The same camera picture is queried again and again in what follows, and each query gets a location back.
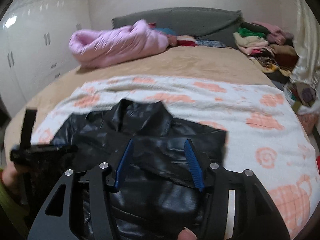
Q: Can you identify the black leather jacket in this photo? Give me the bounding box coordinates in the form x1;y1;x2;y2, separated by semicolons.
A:
51;99;227;239

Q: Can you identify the white plastic bag of clothes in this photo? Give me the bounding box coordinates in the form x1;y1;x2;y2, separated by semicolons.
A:
284;82;319;135

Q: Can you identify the pile of folded clothes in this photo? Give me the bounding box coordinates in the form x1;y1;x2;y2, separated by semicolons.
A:
233;21;299;85

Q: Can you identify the person's left hand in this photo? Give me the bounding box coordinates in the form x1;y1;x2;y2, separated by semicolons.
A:
1;162;28;195

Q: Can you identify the person's right hand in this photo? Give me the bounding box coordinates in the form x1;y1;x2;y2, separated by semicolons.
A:
177;227;197;240

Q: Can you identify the white pink patterned blanket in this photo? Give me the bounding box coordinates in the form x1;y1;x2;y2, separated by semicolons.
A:
31;75;319;237

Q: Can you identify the white wardrobe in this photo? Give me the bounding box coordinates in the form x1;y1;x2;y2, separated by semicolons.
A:
1;0;91;115

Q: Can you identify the pink puffy quilt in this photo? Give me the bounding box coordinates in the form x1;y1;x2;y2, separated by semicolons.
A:
69;20;177;68

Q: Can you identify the beige bed sheet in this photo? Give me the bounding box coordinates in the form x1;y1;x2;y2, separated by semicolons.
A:
4;45;278;145

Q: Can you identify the grey bed headboard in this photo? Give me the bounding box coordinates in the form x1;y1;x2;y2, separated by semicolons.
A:
112;7;243;48

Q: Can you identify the cream satin curtain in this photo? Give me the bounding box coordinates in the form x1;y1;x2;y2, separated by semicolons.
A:
291;0;319;88

